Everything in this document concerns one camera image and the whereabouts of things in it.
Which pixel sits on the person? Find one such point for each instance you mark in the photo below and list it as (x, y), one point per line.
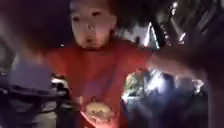
(100, 73)

